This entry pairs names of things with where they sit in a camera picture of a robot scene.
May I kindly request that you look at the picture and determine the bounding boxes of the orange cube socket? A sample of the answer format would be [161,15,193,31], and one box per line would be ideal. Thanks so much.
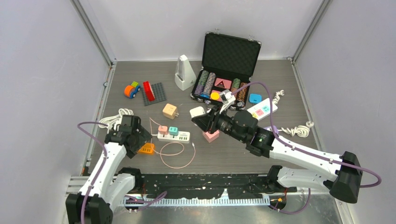
[162,103,179,119]

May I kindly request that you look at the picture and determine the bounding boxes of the black poker chip case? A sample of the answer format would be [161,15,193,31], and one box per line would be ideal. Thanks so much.
[190,32,262,105]

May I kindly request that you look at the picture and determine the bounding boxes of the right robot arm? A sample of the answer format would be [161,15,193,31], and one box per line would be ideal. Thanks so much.
[190,106,362,203]

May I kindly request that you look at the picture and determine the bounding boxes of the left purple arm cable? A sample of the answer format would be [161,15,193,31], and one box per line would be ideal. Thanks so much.
[77,121,109,224]

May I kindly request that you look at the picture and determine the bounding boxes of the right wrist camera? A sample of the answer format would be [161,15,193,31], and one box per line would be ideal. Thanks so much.
[219,90,236,113]

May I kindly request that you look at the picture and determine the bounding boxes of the white plug adapter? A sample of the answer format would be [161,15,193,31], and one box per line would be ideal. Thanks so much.
[190,106,207,118]

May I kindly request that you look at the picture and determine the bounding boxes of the orange power strip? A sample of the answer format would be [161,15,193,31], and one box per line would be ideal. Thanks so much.
[137,143,155,155]

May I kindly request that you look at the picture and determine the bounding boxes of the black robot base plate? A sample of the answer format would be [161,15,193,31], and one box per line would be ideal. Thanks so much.
[132,174,297,199]

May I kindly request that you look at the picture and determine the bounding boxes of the red toy brick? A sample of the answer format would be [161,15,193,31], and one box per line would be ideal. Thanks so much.
[143,81,156,102]

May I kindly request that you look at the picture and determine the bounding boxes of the toy car blocks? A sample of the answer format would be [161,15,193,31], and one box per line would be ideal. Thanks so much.
[124,81,141,99]

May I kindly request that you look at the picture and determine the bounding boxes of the pink charger plug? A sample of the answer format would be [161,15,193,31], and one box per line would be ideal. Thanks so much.
[158,126,169,135]

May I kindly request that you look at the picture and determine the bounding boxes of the pink cube socket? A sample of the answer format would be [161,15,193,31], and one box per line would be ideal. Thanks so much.
[202,130,220,143]

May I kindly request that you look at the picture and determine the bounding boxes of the white colourful power strip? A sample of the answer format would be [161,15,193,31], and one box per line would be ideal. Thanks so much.
[247,98,278,121]

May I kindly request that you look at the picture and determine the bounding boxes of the purple power strip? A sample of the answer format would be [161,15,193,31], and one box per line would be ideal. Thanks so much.
[265,126,278,133]

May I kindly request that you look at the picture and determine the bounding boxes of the grey building baseplate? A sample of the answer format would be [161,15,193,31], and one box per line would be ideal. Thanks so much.
[142,83,167,106]

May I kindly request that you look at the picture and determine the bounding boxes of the white power strip with usb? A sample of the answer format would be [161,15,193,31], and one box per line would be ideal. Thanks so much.
[156,131,191,144]

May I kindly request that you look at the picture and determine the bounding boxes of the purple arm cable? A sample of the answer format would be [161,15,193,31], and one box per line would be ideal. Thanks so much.
[77,121,109,224]
[230,81,382,216]

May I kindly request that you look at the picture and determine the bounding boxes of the blue small charger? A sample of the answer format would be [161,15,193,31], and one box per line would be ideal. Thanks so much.
[248,93,262,104]

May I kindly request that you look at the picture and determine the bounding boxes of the white cord bundle right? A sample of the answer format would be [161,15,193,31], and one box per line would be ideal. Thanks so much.
[272,90,315,138]

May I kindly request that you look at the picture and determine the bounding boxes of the white metronome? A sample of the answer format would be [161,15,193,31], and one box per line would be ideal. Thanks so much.
[175,55,197,91]

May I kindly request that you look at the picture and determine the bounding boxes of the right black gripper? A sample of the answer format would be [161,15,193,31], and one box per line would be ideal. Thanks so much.
[192,103,247,143]

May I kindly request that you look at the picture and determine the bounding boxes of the teal plug adapter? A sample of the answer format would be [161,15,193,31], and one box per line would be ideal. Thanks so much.
[169,126,179,136]

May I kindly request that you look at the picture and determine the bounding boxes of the white coiled power cord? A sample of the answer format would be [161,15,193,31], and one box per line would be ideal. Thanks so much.
[98,108,134,131]

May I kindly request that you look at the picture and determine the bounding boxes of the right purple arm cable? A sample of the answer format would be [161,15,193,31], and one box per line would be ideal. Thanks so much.
[230,81,382,216]

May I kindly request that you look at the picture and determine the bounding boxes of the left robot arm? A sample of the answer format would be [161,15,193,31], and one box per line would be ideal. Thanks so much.
[65,115,152,224]

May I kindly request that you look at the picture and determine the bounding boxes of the pink usb cable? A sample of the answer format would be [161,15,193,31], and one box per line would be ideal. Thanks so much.
[148,117,197,169]

